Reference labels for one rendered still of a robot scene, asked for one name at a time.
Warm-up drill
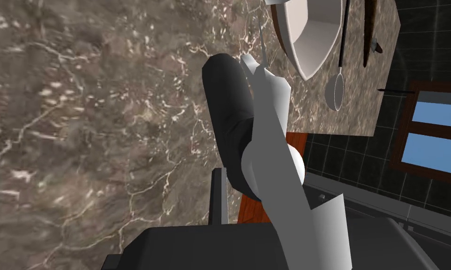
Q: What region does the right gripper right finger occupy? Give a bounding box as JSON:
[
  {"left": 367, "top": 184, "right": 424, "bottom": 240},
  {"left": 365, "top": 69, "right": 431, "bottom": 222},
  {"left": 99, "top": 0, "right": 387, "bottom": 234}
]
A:
[{"left": 308, "top": 193, "right": 353, "bottom": 270}]

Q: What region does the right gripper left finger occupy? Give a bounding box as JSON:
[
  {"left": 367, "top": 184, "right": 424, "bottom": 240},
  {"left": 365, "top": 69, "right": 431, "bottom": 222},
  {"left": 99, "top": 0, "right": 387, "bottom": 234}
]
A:
[{"left": 209, "top": 167, "right": 229, "bottom": 226}]

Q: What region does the black and grey bottle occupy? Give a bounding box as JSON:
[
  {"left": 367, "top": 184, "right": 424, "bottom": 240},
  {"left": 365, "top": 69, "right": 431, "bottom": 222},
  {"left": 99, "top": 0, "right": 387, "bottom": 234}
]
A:
[{"left": 201, "top": 22, "right": 321, "bottom": 270}]

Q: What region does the red-brown wooden cupboard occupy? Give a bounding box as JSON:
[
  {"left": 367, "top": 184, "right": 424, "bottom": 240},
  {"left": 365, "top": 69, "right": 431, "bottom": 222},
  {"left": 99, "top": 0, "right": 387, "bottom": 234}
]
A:
[{"left": 236, "top": 131, "right": 308, "bottom": 225}]

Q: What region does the grey stove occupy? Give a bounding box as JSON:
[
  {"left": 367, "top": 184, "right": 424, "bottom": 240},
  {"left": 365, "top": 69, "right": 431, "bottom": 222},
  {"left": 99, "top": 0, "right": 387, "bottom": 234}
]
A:
[{"left": 302, "top": 172, "right": 451, "bottom": 270}]

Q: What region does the brown framed window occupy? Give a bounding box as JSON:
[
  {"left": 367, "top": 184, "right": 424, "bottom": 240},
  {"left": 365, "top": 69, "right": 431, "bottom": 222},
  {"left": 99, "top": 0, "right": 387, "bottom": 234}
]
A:
[{"left": 389, "top": 80, "right": 451, "bottom": 189}]

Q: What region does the white sink basin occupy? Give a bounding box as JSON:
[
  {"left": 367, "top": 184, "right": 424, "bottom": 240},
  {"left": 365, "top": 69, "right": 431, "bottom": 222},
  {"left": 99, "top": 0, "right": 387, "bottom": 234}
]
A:
[{"left": 270, "top": 0, "right": 343, "bottom": 82}]

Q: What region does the brown wooden utensil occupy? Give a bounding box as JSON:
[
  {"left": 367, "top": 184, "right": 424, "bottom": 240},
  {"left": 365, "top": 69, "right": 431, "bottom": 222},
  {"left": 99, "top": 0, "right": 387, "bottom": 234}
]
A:
[{"left": 362, "top": 0, "right": 383, "bottom": 68}]

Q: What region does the black handled grey ladle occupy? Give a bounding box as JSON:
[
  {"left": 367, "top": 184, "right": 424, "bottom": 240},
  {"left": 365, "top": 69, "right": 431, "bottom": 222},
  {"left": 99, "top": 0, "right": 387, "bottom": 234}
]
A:
[{"left": 324, "top": 0, "right": 351, "bottom": 113}]

